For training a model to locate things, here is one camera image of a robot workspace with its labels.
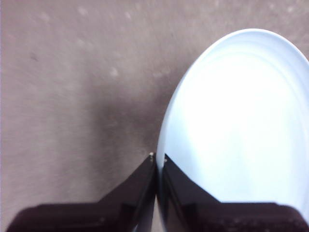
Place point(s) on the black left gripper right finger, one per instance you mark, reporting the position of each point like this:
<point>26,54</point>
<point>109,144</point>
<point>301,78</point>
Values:
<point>217,217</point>

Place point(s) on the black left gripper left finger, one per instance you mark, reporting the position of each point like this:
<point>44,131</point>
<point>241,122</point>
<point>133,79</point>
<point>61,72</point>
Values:
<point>101,217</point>

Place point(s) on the blue round plate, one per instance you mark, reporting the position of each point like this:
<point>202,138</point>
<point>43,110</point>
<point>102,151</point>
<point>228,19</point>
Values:
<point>236,125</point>

